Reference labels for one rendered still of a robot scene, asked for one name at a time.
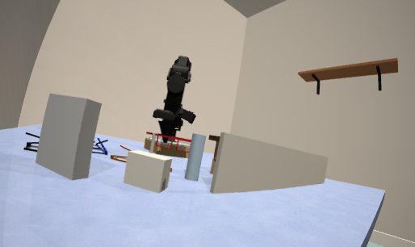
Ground blue glasses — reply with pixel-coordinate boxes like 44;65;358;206
92;138;108;155

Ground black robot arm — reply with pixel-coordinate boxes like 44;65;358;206
166;56;196;137

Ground orange glasses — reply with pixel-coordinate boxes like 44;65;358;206
111;145;131;162

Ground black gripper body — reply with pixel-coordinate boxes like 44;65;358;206
153;98;183;126

